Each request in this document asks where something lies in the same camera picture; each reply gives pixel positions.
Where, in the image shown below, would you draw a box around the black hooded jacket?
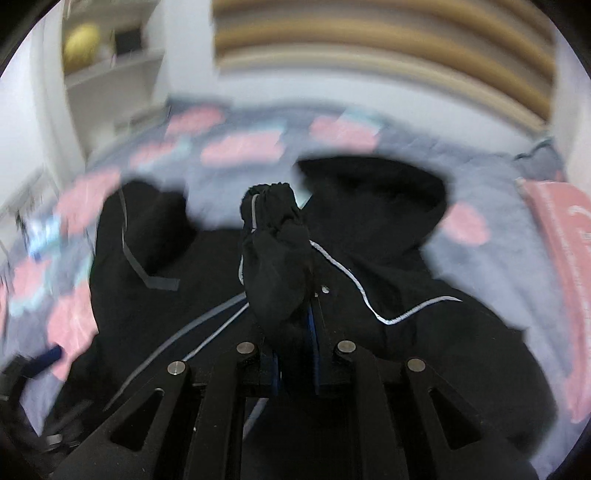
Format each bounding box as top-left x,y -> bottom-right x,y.
48,156 -> 556,479

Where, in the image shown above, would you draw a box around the light blue tissue pack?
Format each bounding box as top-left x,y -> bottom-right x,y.
25,215 -> 66,261

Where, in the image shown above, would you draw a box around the grey floral bed blanket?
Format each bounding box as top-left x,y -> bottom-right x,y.
1,98 -> 586,479

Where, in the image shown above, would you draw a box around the flat books on low shelf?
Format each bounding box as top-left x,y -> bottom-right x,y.
113,104 -> 169,135

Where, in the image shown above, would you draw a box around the pink pillow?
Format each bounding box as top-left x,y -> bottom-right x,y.
517,180 -> 590,423

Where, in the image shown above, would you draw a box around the grey pillow behind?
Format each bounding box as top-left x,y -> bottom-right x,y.
512,138 -> 566,182

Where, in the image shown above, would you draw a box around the white bookshelf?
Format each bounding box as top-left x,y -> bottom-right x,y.
61,1 -> 167,160

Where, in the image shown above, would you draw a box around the yellow globe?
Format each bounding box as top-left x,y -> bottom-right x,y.
62,22 -> 101,74

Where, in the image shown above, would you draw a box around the striped brown window blind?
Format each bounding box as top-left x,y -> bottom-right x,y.
211,0 -> 556,133

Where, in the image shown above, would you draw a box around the black picture frame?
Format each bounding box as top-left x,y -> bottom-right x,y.
113,27 -> 143,56

